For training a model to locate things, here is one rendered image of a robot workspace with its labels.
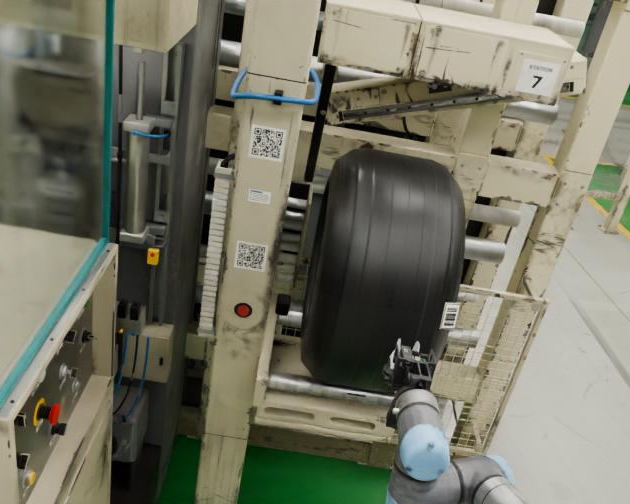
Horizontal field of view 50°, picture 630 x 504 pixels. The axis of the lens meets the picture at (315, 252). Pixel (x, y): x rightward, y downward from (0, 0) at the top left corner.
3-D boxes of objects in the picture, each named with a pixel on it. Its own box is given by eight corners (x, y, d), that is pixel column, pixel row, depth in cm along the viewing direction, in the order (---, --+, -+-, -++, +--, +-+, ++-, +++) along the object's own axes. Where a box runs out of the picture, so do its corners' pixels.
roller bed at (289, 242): (233, 278, 210) (244, 192, 195) (239, 254, 223) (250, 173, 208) (295, 288, 211) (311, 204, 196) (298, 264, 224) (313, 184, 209)
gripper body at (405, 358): (433, 348, 127) (443, 384, 116) (422, 385, 130) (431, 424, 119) (394, 341, 126) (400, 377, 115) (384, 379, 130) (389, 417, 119)
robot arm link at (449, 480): (453, 525, 114) (467, 474, 109) (393, 534, 110) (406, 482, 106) (432, 491, 120) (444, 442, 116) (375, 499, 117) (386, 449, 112)
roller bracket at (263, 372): (251, 407, 169) (256, 377, 164) (267, 317, 204) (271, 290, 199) (264, 409, 169) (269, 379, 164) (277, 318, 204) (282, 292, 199)
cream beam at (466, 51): (316, 64, 163) (327, 2, 156) (319, 42, 185) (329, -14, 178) (556, 108, 166) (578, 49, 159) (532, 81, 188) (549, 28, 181)
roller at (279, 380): (264, 385, 174) (264, 389, 170) (267, 368, 174) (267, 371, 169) (395, 406, 176) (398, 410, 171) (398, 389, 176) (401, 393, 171)
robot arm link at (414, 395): (434, 441, 115) (388, 433, 115) (431, 424, 119) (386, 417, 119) (445, 405, 112) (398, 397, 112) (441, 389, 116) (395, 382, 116)
